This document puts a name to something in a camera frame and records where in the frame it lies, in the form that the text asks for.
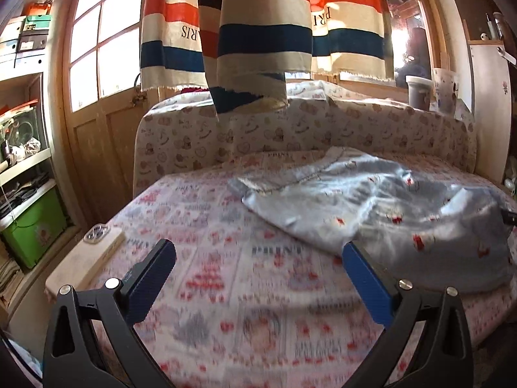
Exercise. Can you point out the white smartphone in case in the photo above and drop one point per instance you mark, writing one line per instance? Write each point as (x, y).
(87, 258)

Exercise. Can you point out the translucent plastic cup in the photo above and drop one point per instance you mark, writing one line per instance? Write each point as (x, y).
(446, 90)

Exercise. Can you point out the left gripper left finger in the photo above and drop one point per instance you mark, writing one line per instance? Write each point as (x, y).
(72, 355)

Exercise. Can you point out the white bucket on sill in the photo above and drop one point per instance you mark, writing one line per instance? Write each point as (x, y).
(419, 92)

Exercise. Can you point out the light blue Hello Kitty pants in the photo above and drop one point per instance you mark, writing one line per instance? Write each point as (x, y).
(431, 231)

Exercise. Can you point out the green storage box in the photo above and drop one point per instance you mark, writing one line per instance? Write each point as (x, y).
(31, 233)

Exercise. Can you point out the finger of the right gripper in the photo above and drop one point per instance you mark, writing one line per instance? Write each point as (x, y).
(509, 218)

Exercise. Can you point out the beige cabinet on right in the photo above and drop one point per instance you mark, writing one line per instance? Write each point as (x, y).
(492, 109)

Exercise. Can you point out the white shelf unit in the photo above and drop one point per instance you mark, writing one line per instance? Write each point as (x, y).
(26, 163)

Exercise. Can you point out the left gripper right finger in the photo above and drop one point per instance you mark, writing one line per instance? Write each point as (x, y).
(443, 356)

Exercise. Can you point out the teddy bear print headboard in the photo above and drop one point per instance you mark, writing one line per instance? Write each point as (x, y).
(184, 133)

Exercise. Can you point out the wooden door with windows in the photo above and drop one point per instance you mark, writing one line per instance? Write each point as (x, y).
(95, 103)

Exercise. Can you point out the green box on shelf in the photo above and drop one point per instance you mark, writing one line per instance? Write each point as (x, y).
(37, 23)

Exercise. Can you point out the striped hanging towel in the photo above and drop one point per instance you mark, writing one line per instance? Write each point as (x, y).
(242, 50)

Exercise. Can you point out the printed pink bed sheet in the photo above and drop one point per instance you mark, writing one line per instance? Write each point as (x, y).
(250, 305)

